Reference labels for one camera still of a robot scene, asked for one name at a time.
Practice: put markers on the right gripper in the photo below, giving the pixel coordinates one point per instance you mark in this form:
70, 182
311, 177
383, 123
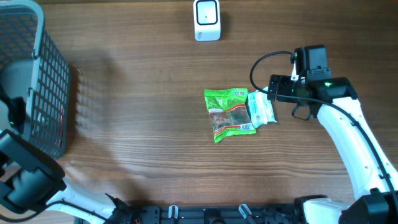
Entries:
284, 82

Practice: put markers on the teal white snack packet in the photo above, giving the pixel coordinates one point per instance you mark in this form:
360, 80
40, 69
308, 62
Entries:
260, 108

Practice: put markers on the green snack bag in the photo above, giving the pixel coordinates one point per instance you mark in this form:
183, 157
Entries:
228, 113

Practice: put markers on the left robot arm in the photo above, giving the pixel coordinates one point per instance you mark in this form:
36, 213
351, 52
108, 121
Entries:
40, 184

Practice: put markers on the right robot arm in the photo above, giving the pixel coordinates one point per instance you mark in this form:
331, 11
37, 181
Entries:
334, 102

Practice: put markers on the white barcode scanner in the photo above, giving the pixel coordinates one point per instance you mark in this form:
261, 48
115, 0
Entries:
207, 20

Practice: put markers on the grey plastic shopping basket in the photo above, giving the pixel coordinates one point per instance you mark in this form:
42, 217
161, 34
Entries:
34, 71

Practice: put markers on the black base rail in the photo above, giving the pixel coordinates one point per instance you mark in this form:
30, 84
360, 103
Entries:
268, 214

